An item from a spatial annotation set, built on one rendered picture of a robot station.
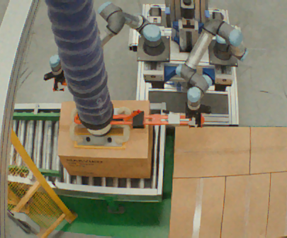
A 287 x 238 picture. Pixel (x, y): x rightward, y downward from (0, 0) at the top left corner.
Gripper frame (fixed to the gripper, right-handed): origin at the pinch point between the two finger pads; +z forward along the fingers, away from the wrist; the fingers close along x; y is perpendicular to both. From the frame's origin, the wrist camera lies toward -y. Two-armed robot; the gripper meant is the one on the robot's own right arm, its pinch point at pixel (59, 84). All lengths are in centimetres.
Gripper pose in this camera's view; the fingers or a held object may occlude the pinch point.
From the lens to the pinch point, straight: 365.5
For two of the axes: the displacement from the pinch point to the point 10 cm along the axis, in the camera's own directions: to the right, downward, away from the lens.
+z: 0.5, 4.2, 9.1
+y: 10.0, 0.1, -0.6
